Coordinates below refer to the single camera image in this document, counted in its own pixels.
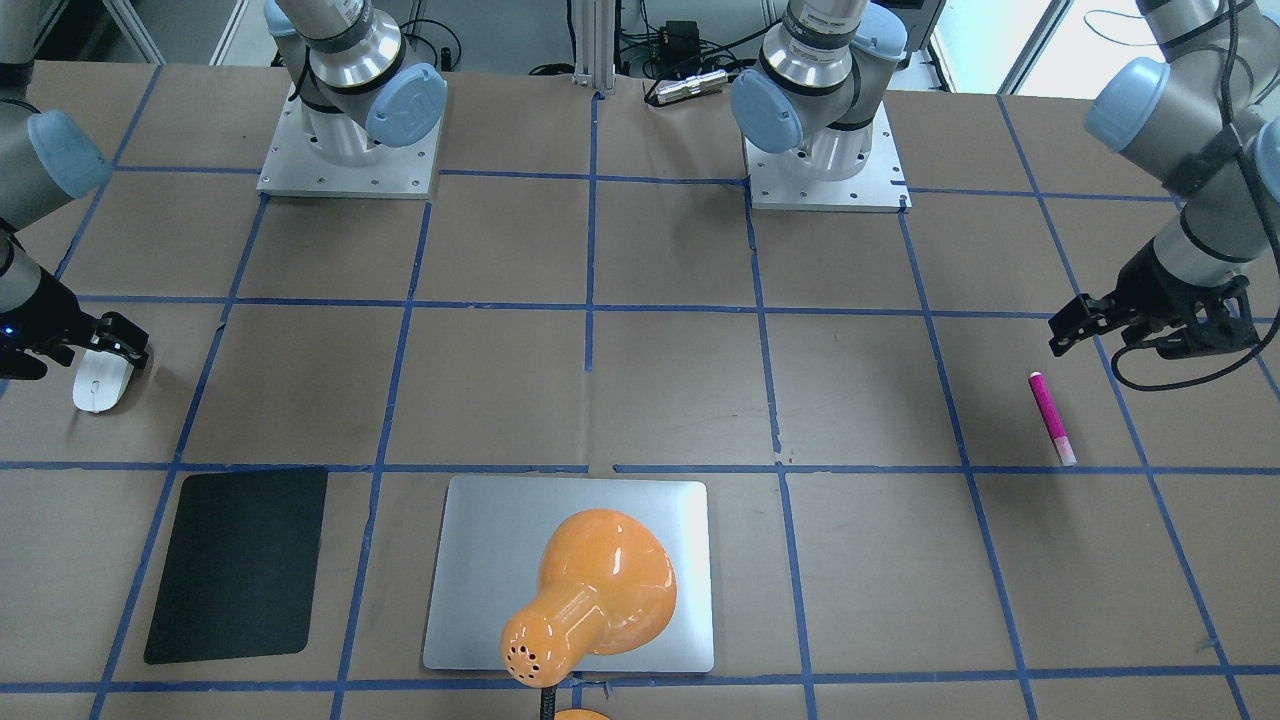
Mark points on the orange desk lamp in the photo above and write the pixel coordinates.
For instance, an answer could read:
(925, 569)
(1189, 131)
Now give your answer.
(606, 585)

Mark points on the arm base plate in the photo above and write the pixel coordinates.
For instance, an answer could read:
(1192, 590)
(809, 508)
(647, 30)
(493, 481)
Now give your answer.
(858, 170)
(327, 156)

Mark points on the silver closed laptop notebook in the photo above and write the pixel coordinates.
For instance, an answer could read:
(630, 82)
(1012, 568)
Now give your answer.
(537, 577)

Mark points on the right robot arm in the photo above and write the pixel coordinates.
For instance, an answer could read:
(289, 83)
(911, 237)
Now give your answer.
(344, 56)

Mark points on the white computer mouse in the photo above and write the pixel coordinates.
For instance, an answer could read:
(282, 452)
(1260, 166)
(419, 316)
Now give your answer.
(101, 380)

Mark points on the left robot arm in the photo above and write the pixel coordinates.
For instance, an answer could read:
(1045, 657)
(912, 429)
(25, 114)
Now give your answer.
(1190, 119)

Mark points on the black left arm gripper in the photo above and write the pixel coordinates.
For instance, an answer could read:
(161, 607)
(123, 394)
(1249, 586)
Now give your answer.
(1153, 283)

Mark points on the black mousepad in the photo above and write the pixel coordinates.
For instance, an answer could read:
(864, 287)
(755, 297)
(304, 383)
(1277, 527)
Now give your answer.
(240, 567)

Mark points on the aluminium frame post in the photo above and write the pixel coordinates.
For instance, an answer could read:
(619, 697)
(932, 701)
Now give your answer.
(594, 38)

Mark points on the pink highlighter pen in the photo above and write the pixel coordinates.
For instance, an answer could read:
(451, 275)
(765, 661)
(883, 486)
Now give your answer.
(1052, 420)

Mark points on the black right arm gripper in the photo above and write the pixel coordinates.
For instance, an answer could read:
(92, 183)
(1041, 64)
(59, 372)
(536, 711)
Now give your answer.
(38, 316)

